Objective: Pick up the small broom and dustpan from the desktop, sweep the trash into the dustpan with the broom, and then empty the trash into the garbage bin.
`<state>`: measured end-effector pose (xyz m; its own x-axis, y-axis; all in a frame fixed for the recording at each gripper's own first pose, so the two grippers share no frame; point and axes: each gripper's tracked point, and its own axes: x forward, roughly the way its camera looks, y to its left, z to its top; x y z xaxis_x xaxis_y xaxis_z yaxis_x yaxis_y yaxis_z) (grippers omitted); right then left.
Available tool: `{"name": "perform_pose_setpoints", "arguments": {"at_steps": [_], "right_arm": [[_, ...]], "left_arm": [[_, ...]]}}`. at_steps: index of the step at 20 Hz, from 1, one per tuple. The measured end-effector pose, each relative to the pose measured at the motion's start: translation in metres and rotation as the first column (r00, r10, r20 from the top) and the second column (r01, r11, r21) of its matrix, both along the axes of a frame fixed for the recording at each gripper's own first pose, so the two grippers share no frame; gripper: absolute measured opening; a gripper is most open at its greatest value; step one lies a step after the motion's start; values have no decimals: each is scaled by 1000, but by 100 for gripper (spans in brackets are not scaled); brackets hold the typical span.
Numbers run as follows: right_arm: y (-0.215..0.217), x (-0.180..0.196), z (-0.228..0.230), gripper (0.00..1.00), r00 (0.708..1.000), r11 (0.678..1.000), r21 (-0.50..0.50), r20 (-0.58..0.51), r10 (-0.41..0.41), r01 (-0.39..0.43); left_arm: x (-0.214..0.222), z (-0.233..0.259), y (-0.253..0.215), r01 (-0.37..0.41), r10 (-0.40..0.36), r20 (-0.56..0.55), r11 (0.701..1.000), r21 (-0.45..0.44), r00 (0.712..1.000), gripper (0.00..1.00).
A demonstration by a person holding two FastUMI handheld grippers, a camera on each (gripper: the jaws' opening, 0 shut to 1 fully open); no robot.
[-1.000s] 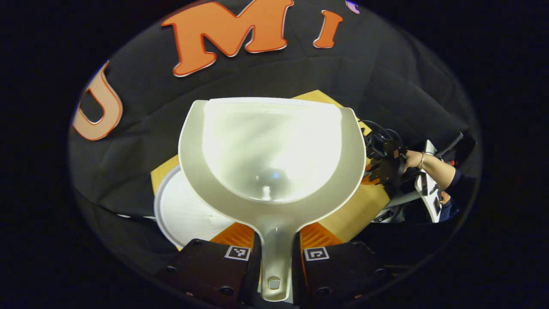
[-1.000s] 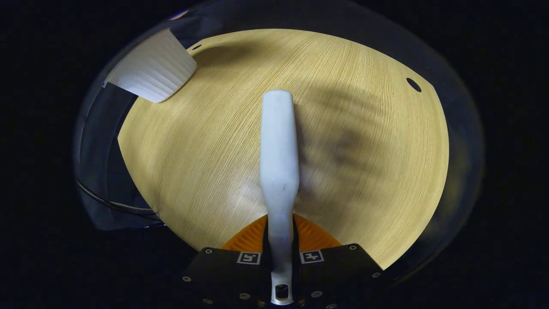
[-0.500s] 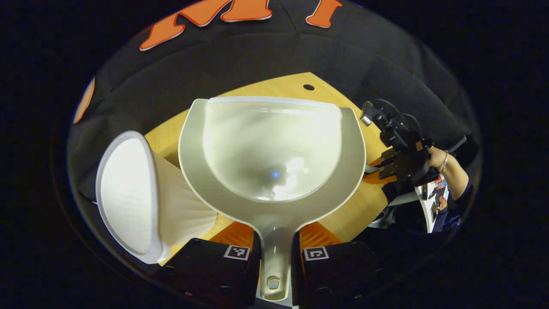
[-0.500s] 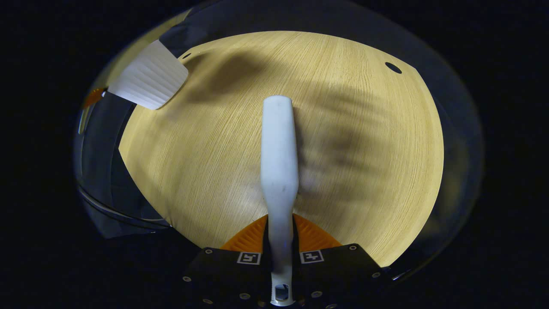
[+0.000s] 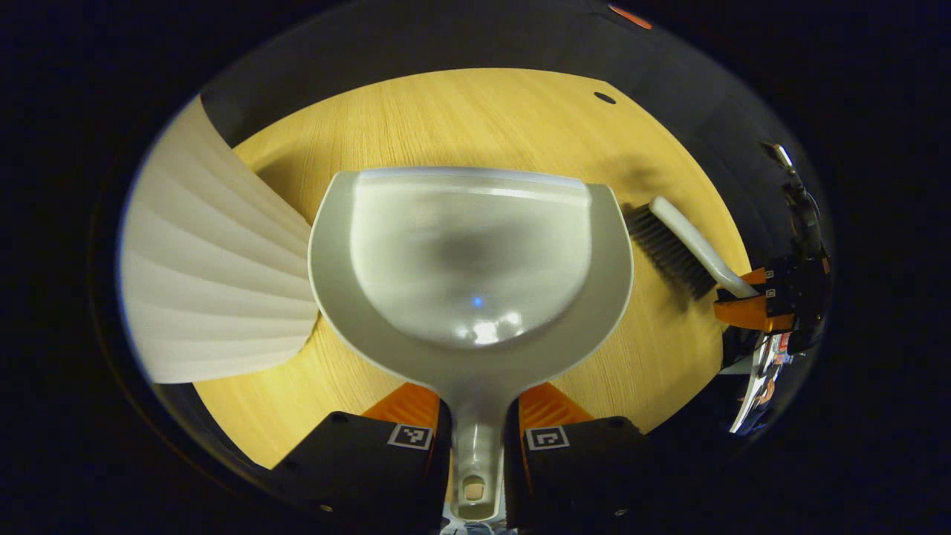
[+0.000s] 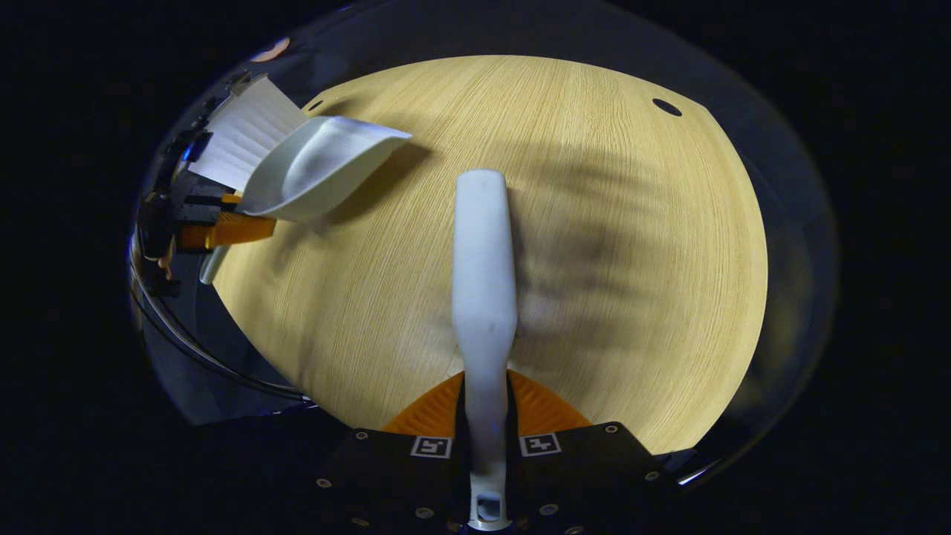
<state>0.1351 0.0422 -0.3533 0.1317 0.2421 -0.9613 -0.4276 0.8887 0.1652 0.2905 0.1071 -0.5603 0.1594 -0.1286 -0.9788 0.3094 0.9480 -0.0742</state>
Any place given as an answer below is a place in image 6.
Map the small white broom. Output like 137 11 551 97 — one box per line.
451 169 519 533

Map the white ribbed garbage bin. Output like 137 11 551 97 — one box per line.
188 74 309 192

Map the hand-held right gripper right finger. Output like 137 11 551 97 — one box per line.
507 369 667 534

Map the grey plastic dustpan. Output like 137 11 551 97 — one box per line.
199 115 413 287

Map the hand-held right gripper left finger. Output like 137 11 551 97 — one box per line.
314 370 473 534

